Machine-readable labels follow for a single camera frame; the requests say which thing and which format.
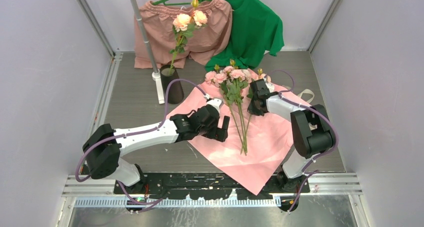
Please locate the pink shorts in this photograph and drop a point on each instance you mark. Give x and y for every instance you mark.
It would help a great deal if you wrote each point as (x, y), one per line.
(205, 43)

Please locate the peach rose stem with bud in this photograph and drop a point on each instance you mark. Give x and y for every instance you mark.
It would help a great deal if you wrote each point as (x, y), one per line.
(260, 75)

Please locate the black conical vase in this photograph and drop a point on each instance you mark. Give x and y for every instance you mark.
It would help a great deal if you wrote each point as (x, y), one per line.
(175, 92)

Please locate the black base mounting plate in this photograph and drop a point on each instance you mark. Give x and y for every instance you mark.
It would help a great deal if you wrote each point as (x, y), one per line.
(211, 186)

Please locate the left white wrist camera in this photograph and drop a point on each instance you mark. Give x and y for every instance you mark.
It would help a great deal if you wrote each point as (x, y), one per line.
(217, 103)

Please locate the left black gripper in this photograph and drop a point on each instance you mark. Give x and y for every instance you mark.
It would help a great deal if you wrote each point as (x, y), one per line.
(220, 133)

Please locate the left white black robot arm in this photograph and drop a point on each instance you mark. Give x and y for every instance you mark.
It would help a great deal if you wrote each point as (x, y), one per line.
(104, 150)

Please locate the pink paper bouquet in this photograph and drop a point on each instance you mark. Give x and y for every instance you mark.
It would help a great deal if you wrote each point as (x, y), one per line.
(269, 139)

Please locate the pink rose stems bunch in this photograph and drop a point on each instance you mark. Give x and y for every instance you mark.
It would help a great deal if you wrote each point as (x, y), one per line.
(233, 84)

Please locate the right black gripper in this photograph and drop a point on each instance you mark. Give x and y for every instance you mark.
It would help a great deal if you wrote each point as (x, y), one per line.
(252, 110)

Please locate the green t-shirt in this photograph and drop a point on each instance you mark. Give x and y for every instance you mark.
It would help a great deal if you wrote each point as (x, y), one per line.
(256, 28)

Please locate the silver clothes rack pole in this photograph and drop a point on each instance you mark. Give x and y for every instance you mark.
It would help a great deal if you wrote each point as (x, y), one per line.
(156, 73)

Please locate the cream printed ribbon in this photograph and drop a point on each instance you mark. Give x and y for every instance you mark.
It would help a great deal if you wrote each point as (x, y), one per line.
(308, 93)

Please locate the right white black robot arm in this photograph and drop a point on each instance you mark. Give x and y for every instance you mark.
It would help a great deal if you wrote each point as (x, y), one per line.
(312, 132)

